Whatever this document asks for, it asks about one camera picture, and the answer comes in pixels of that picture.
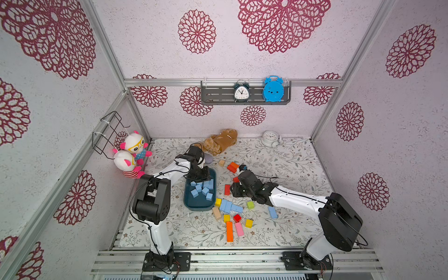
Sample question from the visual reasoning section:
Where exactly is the blue alarm clock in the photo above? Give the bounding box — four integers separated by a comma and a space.
262, 76, 284, 102

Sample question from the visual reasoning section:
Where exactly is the yellow cube front right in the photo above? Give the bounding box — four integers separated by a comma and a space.
245, 219, 253, 228

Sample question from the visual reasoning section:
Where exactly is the white plush striped shirt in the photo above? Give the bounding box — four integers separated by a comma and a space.
113, 148, 145, 179

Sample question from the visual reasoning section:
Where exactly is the long orange block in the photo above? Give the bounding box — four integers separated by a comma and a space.
226, 222, 234, 242

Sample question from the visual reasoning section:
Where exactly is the teal plastic bin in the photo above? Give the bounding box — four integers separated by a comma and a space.
183, 168, 217, 211

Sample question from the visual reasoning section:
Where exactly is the purple oval pad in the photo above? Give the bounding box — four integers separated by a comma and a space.
204, 154, 214, 165

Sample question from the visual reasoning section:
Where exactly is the tan wooden block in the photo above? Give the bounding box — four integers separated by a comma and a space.
212, 206, 222, 221

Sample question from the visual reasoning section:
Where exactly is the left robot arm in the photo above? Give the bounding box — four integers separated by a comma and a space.
128, 142, 211, 267

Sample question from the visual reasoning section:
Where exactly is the black wire basket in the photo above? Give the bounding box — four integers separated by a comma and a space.
91, 111, 129, 160

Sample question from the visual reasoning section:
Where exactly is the white alarm clock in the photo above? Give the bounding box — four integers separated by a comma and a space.
261, 131, 284, 148

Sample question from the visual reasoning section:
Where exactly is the red block upright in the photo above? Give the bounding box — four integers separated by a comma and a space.
225, 184, 231, 196

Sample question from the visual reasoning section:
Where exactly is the grey wall shelf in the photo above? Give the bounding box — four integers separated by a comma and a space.
201, 81, 291, 106

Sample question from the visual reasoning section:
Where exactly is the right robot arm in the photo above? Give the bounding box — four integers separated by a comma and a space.
231, 170, 363, 262

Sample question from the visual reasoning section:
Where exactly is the orange red block back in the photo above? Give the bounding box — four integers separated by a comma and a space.
227, 162, 239, 174

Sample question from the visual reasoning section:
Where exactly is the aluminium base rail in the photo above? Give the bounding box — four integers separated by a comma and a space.
90, 248, 384, 279

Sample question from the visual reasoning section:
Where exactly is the yellow cube near bin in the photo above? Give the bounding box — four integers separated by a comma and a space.
215, 198, 222, 207

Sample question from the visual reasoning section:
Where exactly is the brown plush dog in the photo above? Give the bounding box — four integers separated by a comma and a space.
202, 129, 238, 156

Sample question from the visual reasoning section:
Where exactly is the blue block in bin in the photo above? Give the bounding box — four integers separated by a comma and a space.
203, 179, 215, 193

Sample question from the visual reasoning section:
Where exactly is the blue long block right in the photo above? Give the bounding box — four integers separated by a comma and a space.
268, 206, 278, 219

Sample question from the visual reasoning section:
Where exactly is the long pink block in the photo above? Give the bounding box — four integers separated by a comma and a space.
234, 222, 245, 237

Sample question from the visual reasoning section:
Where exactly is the white plush with glasses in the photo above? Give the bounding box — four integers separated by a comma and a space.
120, 131, 152, 166

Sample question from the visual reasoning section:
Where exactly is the green cube block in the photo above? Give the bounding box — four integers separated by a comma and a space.
247, 201, 254, 210

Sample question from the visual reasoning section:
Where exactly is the dark green alarm clock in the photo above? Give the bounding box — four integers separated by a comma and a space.
233, 83, 250, 103

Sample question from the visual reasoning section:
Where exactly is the red cube front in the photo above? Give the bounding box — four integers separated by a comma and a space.
233, 214, 242, 223

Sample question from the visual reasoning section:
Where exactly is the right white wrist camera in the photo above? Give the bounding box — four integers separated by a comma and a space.
238, 164, 247, 173

